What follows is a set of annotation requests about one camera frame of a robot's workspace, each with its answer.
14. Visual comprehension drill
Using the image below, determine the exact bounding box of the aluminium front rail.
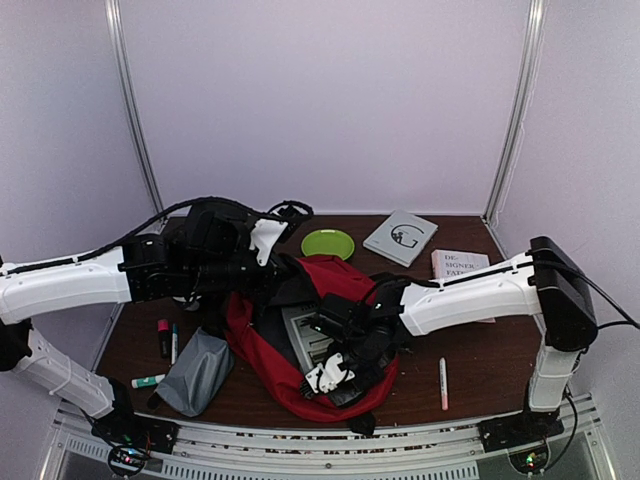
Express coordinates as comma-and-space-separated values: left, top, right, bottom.
35, 394, 623, 479

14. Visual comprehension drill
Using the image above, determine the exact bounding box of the grey striped book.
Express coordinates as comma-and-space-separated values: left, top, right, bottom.
281, 303, 332, 374

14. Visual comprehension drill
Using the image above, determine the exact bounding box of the green plate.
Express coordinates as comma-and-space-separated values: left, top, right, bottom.
301, 229, 355, 261

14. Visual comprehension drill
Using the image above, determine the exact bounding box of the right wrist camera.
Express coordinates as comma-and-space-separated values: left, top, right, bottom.
309, 294, 370, 343

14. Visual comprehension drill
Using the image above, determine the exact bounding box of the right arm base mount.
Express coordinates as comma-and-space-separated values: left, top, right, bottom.
478, 412, 564, 476

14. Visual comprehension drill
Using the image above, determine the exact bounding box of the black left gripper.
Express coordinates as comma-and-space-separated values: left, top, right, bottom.
186, 235, 298, 305

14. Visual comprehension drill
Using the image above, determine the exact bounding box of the right aluminium frame post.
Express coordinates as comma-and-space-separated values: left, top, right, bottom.
484, 0, 547, 225

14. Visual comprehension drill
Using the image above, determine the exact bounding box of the blue white pen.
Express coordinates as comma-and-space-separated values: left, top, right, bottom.
170, 324, 179, 365

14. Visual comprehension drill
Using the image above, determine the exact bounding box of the rose cover book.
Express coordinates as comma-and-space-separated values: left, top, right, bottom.
431, 249, 490, 279

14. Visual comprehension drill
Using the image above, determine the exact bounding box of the green white glue stick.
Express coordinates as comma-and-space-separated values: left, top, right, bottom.
131, 374, 166, 389

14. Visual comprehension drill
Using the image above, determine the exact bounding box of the left aluminium frame post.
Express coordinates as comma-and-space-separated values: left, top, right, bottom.
104, 0, 164, 213

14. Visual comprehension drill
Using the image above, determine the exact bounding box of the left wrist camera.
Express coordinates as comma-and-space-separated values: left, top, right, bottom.
184, 204, 245, 263

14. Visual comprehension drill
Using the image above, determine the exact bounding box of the pink white pen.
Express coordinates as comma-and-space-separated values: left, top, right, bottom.
438, 357, 449, 411

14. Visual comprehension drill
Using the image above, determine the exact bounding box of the aluminium frame post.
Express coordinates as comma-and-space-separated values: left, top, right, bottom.
484, 0, 547, 225
104, 0, 164, 213

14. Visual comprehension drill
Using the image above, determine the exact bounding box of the white bowl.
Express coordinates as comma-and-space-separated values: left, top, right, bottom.
181, 298, 201, 312

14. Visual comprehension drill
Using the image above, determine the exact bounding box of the grey pencil pouch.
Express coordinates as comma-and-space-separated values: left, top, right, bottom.
146, 328, 235, 418

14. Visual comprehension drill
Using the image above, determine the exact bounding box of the grey book with G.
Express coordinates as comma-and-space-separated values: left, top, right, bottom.
362, 210, 439, 268

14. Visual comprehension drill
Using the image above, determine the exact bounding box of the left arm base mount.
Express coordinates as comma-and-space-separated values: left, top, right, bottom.
86, 416, 179, 479

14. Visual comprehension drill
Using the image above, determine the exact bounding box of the red backpack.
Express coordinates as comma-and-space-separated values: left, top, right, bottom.
225, 254, 400, 436

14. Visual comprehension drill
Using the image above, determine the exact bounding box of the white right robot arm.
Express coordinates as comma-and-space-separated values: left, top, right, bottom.
300, 236, 598, 442

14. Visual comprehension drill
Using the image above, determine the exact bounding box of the pink black highlighter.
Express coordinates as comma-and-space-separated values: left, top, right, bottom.
157, 319, 171, 359

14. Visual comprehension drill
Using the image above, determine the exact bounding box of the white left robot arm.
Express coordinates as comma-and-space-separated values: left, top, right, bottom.
1, 196, 314, 444

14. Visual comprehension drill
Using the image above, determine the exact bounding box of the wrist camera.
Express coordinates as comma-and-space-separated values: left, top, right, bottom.
184, 204, 245, 263
309, 294, 370, 343

